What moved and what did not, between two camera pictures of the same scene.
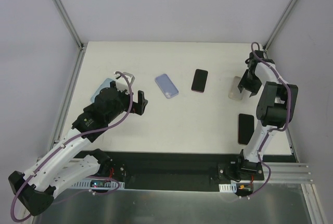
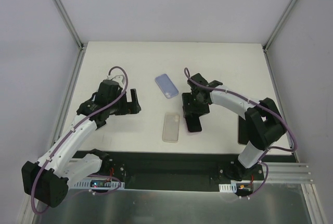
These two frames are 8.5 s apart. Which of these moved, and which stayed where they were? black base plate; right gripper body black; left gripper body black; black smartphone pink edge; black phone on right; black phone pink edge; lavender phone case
Moved: right gripper body black; black phone pink edge; black smartphone pink edge
Stayed: lavender phone case; black base plate; left gripper body black; black phone on right
